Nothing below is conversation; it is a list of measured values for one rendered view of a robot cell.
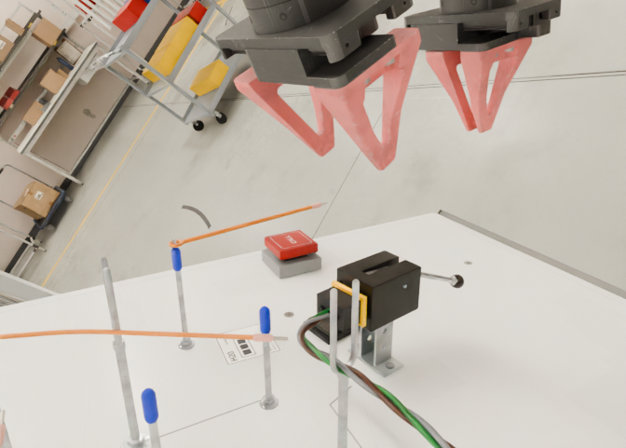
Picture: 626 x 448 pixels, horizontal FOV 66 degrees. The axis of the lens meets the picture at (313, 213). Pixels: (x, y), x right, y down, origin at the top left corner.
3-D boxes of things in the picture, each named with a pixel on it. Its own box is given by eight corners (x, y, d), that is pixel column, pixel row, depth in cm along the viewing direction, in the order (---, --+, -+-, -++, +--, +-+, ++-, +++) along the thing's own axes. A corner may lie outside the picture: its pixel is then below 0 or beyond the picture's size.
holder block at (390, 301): (418, 308, 41) (422, 266, 40) (371, 332, 38) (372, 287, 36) (383, 289, 44) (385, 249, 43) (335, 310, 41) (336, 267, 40)
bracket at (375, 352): (403, 366, 42) (407, 316, 40) (384, 378, 40) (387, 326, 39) (366, 341, 45) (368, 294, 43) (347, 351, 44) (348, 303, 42)
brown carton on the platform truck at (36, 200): (50, 196, 713) (26, 184, 693) (61, 192, 673) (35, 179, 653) (36, 220, 698) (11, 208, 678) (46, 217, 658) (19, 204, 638)
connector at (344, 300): (384, 310, 39) (385, 288, 38) (341, 333, 36) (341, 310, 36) (357, 295, 41) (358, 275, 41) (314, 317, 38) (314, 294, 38)
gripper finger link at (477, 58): (483, 147, 38) (483, 22, 34) (415, 134, 44) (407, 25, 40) (531, 122, 42) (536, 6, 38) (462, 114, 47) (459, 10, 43)
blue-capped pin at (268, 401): (282, 404, 38) (278, 307, 35) (265, 413, 37) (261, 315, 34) (271, 393, 39) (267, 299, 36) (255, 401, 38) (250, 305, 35)
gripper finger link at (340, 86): (380, 206, 28) (327, 50, 22) (299, 181, 33) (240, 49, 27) (447, 140, 30) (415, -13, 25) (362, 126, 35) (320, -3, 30)
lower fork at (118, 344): (120, 439, 35) (87, 259, 30) (146, 429, 35) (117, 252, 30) (125, 459, 33) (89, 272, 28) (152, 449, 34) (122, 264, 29)
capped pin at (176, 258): (198, 343, 45) (186, 237, 41) (186, 352, 44) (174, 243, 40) (186, 338, 46) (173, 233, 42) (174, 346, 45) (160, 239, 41)
